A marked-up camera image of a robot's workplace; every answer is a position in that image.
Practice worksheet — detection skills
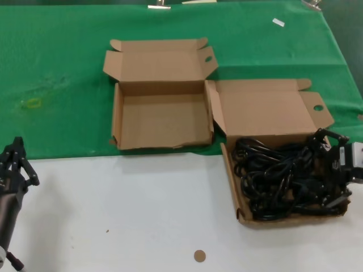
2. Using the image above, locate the metal table clamp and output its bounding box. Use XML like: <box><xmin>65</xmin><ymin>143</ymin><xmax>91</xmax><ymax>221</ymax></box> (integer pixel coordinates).
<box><xmin>301</xmin><ymin>0</ymin><xmax>323</xmax><ymax>11</ymax></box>
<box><xmin>147</xmin><ymin>0</ymin><xmax>172</xmax><ymax>10</ymax></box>

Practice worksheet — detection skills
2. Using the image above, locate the green tablecloth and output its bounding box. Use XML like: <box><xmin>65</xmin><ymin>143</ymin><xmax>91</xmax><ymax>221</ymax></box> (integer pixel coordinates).
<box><xmin>0</xmin><ymin>1</ymin><xmax>363</xmax><ymax>161</ymax></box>

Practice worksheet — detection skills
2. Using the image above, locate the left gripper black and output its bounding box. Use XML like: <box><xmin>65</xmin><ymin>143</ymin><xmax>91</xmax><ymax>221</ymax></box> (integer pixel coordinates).
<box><xmin>0</xmin><ymin>137</ymin><xmax>40</xmax><ymax>199</ymax></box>

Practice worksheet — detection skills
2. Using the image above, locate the robot cable with silver connector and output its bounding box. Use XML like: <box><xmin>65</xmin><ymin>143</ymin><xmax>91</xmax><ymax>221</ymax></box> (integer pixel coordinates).
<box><xmin>6</xmin><ymin>250</ymin><xmax>28</xmax><ymax>272</ymax></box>

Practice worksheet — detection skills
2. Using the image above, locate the open brown cardboard box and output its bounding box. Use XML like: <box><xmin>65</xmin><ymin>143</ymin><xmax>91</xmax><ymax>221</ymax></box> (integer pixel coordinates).
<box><xmin>102</xmin><ymin>37</ymin><xmax>219</xmax><ymax>150</ymax></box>
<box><xmin>204</xmin><ymin>78</ymin><xmax>352</xmax><ymax>230</ymax></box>

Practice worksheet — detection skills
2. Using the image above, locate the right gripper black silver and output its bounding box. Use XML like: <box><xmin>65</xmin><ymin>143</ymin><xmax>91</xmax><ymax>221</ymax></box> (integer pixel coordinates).
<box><xmin>308</xmin><ymin>127</ymin><xmax>363</xmax><ymax>209</ymax></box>

